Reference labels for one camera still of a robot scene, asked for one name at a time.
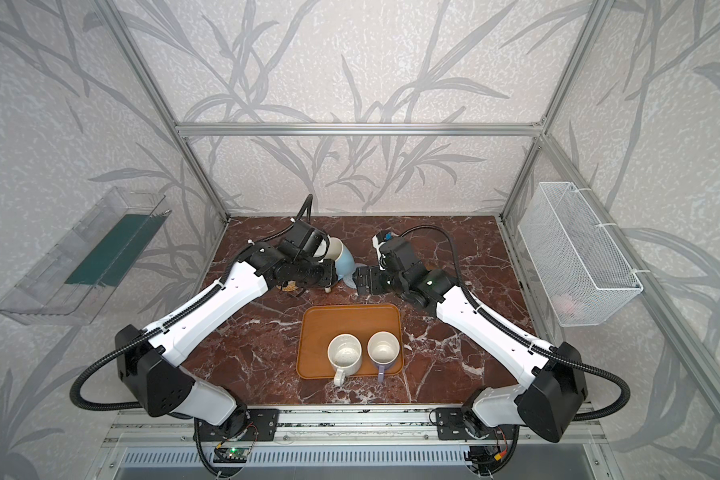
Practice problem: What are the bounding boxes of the woven rattan round coaster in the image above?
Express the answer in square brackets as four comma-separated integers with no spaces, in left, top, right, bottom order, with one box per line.
[280,281,300,293]

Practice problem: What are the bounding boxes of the white mug blue handle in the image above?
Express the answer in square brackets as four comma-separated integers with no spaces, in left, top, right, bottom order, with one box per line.
[314,237,356,281]

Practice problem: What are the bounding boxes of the grey round felt coaster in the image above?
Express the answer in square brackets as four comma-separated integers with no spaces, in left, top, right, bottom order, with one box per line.
[342,272,357,290]

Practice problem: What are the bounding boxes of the white mug cream handle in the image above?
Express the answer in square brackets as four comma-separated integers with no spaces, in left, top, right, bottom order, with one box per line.
[327,334,362,387]

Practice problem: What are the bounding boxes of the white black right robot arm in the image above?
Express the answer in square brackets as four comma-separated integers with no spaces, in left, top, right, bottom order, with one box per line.
[353,265,587,443]

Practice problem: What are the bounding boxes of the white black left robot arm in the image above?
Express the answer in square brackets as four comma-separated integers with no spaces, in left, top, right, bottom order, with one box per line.
[117,240,337,428]

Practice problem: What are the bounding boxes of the orange brown serving tray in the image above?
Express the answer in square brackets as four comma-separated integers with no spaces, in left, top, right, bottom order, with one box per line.
[296,304,403,380]

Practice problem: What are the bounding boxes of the pink object in basket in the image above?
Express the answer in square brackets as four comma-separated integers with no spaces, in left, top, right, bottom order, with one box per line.
[552,293,582,318]

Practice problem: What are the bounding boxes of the green circuit board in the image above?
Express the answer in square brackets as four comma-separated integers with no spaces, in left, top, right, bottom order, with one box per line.
[213,444,253,464]

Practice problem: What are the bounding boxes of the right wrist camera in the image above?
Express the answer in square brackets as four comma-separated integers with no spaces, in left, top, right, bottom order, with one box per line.
[372,231,420,272]

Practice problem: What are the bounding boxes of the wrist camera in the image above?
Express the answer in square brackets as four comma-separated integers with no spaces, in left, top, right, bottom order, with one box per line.
[277,220,330,260]
[372,231,420,272]

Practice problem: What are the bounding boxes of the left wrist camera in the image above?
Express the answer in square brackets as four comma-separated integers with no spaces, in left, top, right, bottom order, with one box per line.
[277,220,330,260]

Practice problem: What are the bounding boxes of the white mug purple handle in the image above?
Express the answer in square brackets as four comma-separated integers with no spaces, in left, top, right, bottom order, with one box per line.
[367,331,400,384]

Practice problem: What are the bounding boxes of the aluminium front rail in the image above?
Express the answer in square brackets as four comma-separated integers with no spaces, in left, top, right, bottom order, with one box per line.
[98,403,607,448]

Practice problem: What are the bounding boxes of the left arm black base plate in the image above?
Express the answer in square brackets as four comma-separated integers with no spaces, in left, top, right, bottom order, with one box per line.
[193,408,279,443]

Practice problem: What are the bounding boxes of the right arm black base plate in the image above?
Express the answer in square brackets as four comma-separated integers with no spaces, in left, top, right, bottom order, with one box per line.
[429,407,515,441]

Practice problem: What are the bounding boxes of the aluminium frame back crossbar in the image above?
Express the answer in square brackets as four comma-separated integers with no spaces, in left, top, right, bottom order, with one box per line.
[176,122,542,137]

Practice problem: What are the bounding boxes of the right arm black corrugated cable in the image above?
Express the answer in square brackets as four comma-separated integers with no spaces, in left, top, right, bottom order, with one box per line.
[395,224,631,421]

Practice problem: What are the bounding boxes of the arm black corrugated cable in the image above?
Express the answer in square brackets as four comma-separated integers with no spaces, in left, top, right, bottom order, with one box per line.
[395,224,631,421]
[68,193,316,412]

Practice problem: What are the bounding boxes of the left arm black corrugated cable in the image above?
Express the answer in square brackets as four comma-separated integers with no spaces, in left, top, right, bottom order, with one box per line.
[68,193,316,412]

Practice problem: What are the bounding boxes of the white wire mesh basket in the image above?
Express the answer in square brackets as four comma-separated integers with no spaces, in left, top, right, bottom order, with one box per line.
[518,182,643,327]

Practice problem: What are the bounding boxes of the clear plastic wall bin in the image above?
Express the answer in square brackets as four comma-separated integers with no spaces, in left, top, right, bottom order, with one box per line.
[0,187,172,326]

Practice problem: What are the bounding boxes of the aluminium frame corner post left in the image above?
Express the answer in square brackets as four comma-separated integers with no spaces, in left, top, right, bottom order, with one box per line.
[93,0,230,223]

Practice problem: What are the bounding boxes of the aluminium frame corner post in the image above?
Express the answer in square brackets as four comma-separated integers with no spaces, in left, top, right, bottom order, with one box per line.
[93,0,230,223]
[499,0,615,224]

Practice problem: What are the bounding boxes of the aluminium frame corner post right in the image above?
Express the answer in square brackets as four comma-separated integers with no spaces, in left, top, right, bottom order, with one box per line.
[499,0,615,224]

